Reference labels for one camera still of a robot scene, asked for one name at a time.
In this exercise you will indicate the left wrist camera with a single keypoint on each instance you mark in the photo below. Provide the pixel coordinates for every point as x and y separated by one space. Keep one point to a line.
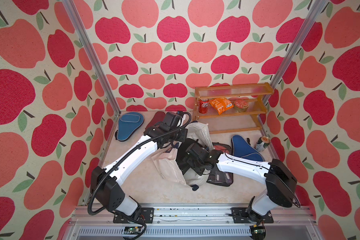
171 120

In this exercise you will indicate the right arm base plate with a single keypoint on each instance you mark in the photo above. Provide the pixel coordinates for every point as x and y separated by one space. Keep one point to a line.
244 216

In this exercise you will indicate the maroon paddle case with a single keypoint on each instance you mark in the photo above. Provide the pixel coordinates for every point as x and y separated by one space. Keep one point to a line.
157 118

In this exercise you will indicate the orange snack bag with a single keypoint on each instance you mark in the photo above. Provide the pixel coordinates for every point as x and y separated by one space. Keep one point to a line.
221 105

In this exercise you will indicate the black mesh paddle case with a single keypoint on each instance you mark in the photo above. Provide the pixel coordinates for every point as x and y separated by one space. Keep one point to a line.
217 177

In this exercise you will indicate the red soda can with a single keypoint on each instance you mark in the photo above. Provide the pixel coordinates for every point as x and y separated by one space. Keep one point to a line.
203 105

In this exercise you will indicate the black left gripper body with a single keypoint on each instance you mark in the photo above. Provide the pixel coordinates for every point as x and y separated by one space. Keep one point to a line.
178 134

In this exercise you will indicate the white canvas tote bag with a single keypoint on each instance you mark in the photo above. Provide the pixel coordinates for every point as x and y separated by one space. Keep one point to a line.
165 160

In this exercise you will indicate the green label drink can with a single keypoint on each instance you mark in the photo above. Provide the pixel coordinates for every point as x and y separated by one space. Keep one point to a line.
262 143

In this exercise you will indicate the red lidded round tin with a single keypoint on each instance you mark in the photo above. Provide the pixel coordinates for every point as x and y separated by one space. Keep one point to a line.
241 106

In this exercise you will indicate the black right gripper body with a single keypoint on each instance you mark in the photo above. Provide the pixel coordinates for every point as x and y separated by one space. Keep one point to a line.
196 166

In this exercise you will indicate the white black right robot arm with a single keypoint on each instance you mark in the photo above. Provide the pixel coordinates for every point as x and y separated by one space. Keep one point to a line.
279 181

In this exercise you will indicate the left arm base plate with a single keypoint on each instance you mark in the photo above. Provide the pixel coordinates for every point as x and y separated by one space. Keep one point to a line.
141 215

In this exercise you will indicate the blue paddle case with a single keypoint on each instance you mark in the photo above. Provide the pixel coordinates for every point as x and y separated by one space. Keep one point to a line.
242 149
128 124

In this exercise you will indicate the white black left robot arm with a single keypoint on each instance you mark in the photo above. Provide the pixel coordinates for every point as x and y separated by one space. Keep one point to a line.
106 191

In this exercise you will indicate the wooden two-tier shelf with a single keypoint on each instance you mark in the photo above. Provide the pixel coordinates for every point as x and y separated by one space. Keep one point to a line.
232 121

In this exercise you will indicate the aluminium front rail frame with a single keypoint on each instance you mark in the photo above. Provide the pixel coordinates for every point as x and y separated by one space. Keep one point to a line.
194 222

